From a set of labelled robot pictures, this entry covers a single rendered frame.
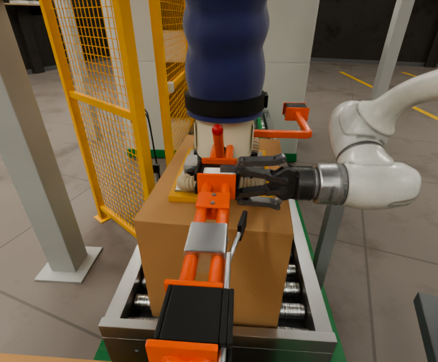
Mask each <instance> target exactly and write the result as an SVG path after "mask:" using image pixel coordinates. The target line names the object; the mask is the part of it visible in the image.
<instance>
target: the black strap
mask: <svg viewBox="0 0 438 362"><path fill-rule="evenodd" d="M268 99H269V96H268V93H267V92H264V91H263V90H262V92H261V95H260V96H257V97H255V98H250V99H246V100H239V101H207V100H202V99H199V98H194V97H192V96H190V93H189V90H186V91H185V108H186V109H187V110H188V111H190V112H192V113H196V114H198V115H201V116H210V117H219V118H233V117H242V116H250V115H253V114H255V113H258V112H260V111H262V110H263V109H264V107H265V108H267V107H268Z"/></svg>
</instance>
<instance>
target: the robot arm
mask: <svg viewBox="0 0 438 362"><path fill-rule="evenodd" d="M437 100H438V69H437V70H433V71H431V72H428V73H425V74H422V75H418V76H416V77H414V78H411V79H409V80H406V81H404V82H402V83H400V84H399V85H397V86H395V87H393V88H392V89H391V90H388V91H387V92H385V93H384V94H383V95H381V96H379V97H378V98H376V99H374V100H372V101H346V102H343V103H341V104H340V105H338V106H337V107H336V108H335V109H334V110H333V112H332V113H331V115H330V119H329V124H328V134H329V139H330V146H331V149H332V153H333V155H334V157H335V159H336V162H337V163H316V164H315V165H314V166H313V167H312V166H296V167H294V166H291V165H290V164H287V162H286V156H285V153H280V154H277V155H274V156H255V157H239V158H238V162H237V163H236V164H235V165H226V164H223V165H221V166H220V168H214V167H205V168H204V171H203V173H213V174H232V175H235V174H240V175H245V176H249V177H256V178H260V179H265V180H267V181H269V183H266V184H264V185H257V186H252V187H242V188H239V196H236V198H235V200H237V204H238V205H247V206H257V207H267V208H273V209H275V210H280V208H281V207H280V205H281V204H282V202H283V201H284V200H288V199H293V200H308V201H310V200H312V202H313V203H314V204H320V205H345V206H348V207H351V208H357V209H365V210H383V209H392V208H400V207H404V206H407V205H409V204H410V203H412V202H414V201H415V200H416V199H417V198H418V196H419V193H420V192H421V175H420V174H419V172H418V171H417V170H415V169H414V168H412V167H410V166H408V165H407V164H404V163H402V162H395V161H394V160H393V158H392V157H390V156H389V155H388V154H387V153H386V151H385V149H384V147H385V146H386V143H387V141H388V140H389V138H390V137H391V135H392V134H393V133H394V132H395V123H396V121H397V119H398V118H399V117H400V116H401V115H402V114H403V113H404V112H406V111H408V110H409V109H410V108H412V107H414V106H417V105H419V104H421V103H426V102H430V101H437ZM277 165H278V166H280V168H278V169H276V170H271V169H261V168H258V167H262V166H277ZM261 195H266V196H271V195H275V196H277V198H276V197H274V198H270V197H261Z"/></svg>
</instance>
